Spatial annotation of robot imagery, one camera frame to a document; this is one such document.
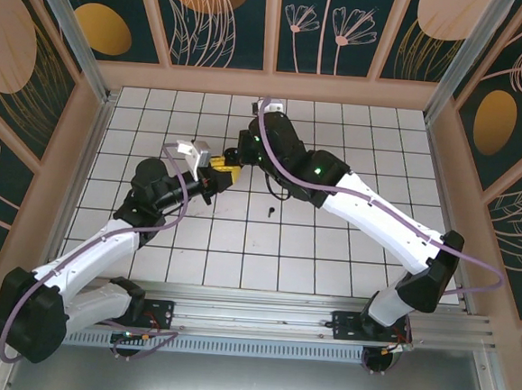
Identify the left arm base connector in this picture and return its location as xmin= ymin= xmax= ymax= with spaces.
xmin=107 ymin=326 xmax=154 ymax=364

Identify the grey metal sheet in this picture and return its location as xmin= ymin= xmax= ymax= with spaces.
xmin=0 ymin=337 xmax=499 ymax=390

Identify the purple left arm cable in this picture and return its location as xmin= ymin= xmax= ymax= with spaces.
xmin=0 ymin=131 xmax=195 ymax=377

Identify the aluminium frame post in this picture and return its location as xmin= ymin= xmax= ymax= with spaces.
xmin=14 ymin=0 xmax=126 ymax=106
xmin=421 ymin=0 xmax=520 ymax=130

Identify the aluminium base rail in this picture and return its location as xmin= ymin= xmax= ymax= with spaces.
xmin=6 ymin=268 xmax=500 ymax=358

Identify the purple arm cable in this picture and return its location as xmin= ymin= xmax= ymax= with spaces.
xmin=0 ymin=131 xmax=195 ymax=377
xmin=243 ymin=95 xmax=519 ymax=300

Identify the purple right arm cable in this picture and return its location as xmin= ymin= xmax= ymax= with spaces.
xmin=243 ymin=95 xmax=519 ymax=300

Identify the right arm base connector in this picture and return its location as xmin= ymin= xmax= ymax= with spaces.
xmin=361 ymin=336 xmax=408 ymax=378

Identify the perforated metal cable duct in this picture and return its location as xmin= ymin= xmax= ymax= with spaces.
xmin=61 ymin=325 xmax=370 ymax=367

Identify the aluminium table side rail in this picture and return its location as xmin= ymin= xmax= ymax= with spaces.
xmin=409 ymin=117 xmax=485 ymax=312
xmin=50 ymin=91 xmax=116 ymax=256

